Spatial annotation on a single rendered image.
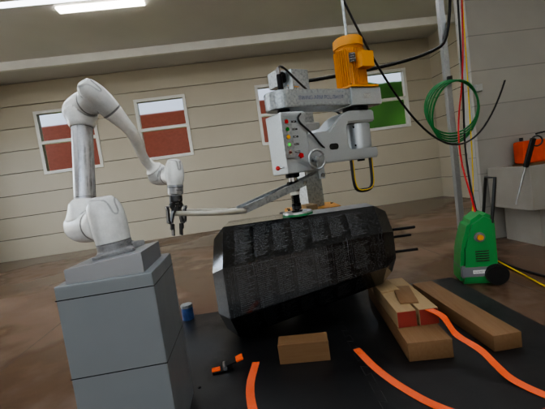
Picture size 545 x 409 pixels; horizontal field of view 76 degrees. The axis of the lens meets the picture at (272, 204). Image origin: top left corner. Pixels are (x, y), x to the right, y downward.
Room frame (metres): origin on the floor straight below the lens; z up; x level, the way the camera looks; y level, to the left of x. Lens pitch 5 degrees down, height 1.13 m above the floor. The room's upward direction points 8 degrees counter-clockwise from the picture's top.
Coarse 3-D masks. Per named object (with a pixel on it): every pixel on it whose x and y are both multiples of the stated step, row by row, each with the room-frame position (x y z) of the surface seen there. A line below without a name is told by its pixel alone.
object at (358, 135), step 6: (348, 126) 2.77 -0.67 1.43; (354, 126) 2.74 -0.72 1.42; (360, 126) 2.73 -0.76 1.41; (366, 126) 2.74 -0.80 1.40; (348, 132) 2.78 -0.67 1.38; (354, 132) 2.74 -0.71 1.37; (360, 132) 2.73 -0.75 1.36; (366, 132) 2.74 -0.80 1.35; (348, 138) 2.79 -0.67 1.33; (354, 138) 2.74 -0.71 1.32; (360, 138) 2.73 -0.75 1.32; (366, 138) 2.73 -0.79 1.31; (348, 144) 2.80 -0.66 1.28; (354, 144) 2.74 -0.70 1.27; (360, 144) 2.73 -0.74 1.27; (366, 144) 2.73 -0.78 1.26
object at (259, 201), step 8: (304, 176) 2.62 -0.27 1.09; (312, 176) 2.52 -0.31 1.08; (296, 184) 2.45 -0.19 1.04; (304, 184) 2.49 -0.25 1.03; (272, 192) 2.49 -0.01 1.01; (280, 192) 2.39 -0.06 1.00; (288, 192) 2.42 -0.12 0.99; (248, 200) 2.41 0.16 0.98; (256, 200) 2.31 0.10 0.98; (264, 200) 2.33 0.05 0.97; (272, 200) 2.36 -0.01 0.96; (240, 208) 2.37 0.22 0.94; (248, 208) 2.28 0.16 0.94; (256, 208) 2.30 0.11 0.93
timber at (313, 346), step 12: (288, 336) 2.08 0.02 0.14; (300, 336) 2.06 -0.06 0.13; (312, 336) 2.04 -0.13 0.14; (324, 336) 2.02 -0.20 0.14; (288, 348) 1.98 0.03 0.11; (300, 348) 1.97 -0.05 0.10; (312, 348) 1.96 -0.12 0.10; (324, 348) 1.96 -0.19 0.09; (288, 360) 1.98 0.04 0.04; (300, 360) 1.97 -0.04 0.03; (312, 360) 1.97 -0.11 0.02
